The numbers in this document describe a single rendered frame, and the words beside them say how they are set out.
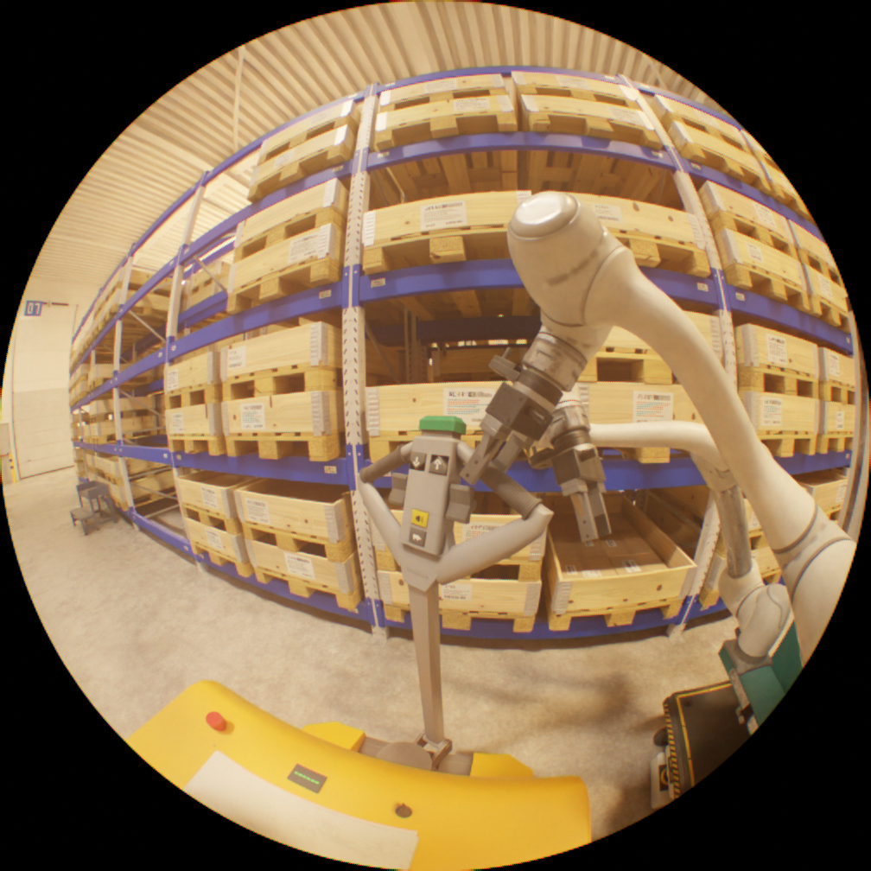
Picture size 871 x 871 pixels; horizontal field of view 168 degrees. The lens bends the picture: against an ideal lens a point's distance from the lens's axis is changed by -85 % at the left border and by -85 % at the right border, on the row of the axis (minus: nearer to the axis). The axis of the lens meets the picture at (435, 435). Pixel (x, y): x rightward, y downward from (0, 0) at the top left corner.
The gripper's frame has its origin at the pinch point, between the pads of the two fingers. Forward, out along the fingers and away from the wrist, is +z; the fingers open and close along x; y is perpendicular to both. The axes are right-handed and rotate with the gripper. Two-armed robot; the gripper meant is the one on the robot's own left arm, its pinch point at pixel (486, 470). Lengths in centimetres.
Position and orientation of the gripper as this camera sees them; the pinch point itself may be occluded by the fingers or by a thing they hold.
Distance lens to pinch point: 47.8
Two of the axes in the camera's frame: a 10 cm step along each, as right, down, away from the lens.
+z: -5.1, 8.3, 2.2
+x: 6.1, 1.6, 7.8
